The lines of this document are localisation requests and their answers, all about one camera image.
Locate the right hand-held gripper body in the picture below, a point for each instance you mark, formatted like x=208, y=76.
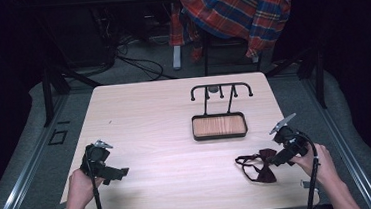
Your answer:
x=291, y=139

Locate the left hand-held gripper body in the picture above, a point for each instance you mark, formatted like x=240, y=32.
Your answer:
x=96, y=155

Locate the dark maroon bow tie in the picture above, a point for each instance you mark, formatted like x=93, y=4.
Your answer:
x=265, y=168

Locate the person's right hand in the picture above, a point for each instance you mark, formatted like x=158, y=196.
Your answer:
x=318, y=166

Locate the person's left hand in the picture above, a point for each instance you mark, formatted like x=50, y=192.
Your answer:
x=81, y=188

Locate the black metal stand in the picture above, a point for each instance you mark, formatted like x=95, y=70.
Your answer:
x=318, y=80
x=47, y=95

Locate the black rack with wooden tray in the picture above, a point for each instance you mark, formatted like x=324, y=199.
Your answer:
x=219, y=126

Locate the black chair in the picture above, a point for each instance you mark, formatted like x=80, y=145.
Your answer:
x=209, y=54

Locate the red blue plaid shirt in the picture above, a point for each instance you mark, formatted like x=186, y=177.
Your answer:
x=239, y=10

